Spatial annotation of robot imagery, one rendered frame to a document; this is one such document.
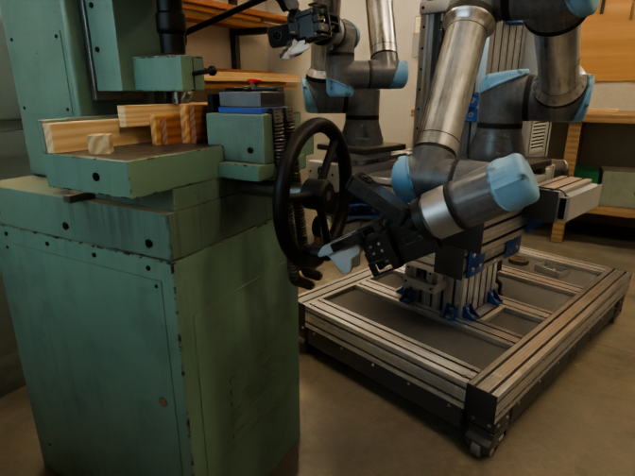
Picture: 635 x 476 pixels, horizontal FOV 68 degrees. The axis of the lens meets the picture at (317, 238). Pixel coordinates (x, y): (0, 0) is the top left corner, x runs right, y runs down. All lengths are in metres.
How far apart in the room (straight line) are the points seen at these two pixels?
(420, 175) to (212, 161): 0.39
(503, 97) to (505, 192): 0.69
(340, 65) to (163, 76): 0.47
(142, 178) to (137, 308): 0.29
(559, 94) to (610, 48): 2.79
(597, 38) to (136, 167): 3.62
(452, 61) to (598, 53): 3.18
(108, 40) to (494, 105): 0.93
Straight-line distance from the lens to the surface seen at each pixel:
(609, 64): 4.05
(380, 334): 1.59
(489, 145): 1.34
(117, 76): 1.11
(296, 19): 1.16
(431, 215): 0.70
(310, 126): 0.84
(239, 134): 0.91
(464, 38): 0.93
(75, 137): 0.94
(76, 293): 1.12
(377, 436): 1.55
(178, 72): 1.04
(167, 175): 0.84
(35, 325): 1.31
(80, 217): 1.03
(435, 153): 0.82
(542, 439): 1.67
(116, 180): 0.81
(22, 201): 1.19
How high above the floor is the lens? 1.01
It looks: 18 degrees down
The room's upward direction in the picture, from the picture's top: straight up
